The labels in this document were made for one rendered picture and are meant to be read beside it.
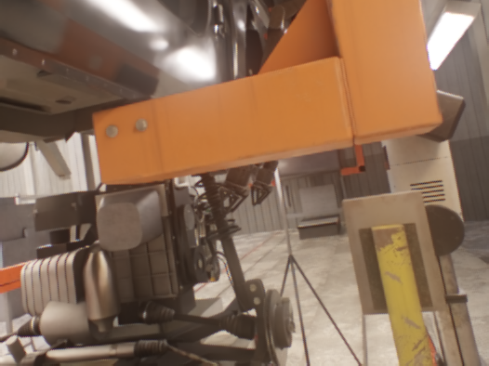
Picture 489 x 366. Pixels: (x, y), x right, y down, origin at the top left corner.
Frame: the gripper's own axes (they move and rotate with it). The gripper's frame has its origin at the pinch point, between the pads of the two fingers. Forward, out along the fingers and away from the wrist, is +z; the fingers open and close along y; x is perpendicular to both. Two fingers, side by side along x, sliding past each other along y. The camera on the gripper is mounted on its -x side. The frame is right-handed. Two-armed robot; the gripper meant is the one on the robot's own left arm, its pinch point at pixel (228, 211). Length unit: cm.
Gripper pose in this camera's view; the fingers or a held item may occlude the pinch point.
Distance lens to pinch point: 142.1
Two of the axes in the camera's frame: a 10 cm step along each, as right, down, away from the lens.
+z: -3.4, 9.4, 0.5
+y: -2.6, -0.4, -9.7
